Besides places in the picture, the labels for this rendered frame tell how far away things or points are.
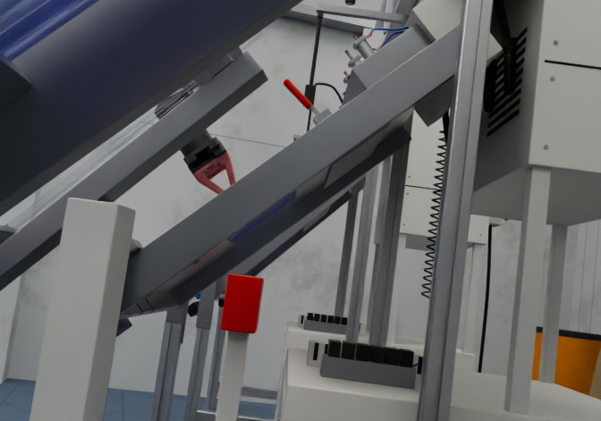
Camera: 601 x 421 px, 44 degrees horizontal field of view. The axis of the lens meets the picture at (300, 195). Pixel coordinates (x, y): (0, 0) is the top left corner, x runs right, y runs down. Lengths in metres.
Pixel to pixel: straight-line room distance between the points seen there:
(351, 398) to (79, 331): 0.47
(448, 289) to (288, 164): 0.31
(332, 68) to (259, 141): 0.74
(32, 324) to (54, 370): 4.09
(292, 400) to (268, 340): 3.88
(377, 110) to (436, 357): 0.39
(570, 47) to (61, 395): 0.91
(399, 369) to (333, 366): 0.11
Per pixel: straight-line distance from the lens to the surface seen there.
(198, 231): 1.16
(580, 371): 4.85
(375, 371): 1.31
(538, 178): 1.23
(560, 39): 1.29
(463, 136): 1.17
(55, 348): 0.86
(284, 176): 1.16
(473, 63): 1.20
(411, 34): 1.27
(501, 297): 5.60
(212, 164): 1.24
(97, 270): 0.84
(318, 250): 5.08
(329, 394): 1.16
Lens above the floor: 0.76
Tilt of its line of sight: 7 degrees up
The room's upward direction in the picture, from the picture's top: 8 degrees clockwise
